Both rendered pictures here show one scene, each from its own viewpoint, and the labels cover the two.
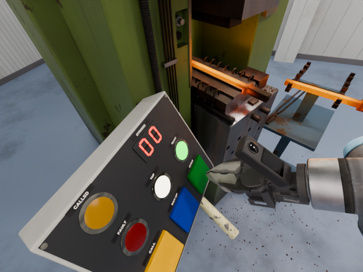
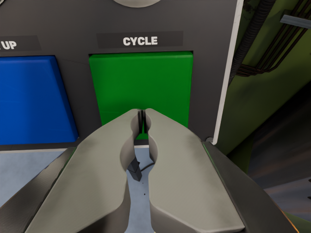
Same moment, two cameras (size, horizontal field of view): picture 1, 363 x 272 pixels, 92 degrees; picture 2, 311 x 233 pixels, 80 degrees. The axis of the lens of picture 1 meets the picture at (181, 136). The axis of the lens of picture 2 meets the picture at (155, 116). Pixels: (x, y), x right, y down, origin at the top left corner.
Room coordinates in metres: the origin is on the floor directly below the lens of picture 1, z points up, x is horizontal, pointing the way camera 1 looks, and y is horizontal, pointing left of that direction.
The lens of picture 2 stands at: (0.20, -0.12, 1.14)
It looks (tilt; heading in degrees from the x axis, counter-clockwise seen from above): 61 degrees down; 61
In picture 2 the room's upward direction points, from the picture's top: 1 degrees counter-clockwise
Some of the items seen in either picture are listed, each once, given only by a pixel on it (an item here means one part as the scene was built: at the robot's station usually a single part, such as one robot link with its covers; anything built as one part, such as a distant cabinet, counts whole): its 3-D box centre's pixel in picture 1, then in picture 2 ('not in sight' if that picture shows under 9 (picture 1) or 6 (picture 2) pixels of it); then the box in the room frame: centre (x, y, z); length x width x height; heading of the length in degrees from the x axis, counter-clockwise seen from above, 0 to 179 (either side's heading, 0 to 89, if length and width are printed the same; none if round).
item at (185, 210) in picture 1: (184, 209); (23, 102); (0.15, 0.01, 1.01); 0.07 x 0.05 x 0.07; 153
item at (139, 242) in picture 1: (135, 236); not in sight; (0.08, 0.09, 1.09); 0.05 x 0.03 x 0.04; 128
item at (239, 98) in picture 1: (204, 80); not in sight; (0.78, -0.14, 0.96); 0.42 x 0.20 x 0.09; 38
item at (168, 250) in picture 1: (165, 256); not in sight; (0.06, 0.05, 1.01); 0.07 x 0.05 x 0.07; 153
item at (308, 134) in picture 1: (298, 119); not in sight; (0.77, -0.74, 0.64); 0.40 x 0.30 x 0.02; 135
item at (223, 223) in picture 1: (197, 197); not in sight; (0.33, -0.05, 0.62); 0.44 x 0.05 x 0.05; 38
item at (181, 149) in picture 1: (181, 150); not in sight; (0.26, 0.00, 1.09); 0.05 x 0.03 x 0.04; 128
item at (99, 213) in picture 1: (99, 212); not in sight; (0.10, 0.13, 1.16); 0.05 x 0.03 x 0.04; 128
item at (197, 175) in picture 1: (198, 174); (144, 98); (0.24, -0.04, 1.01); 0.07 x 0.05 x 0.07; 153
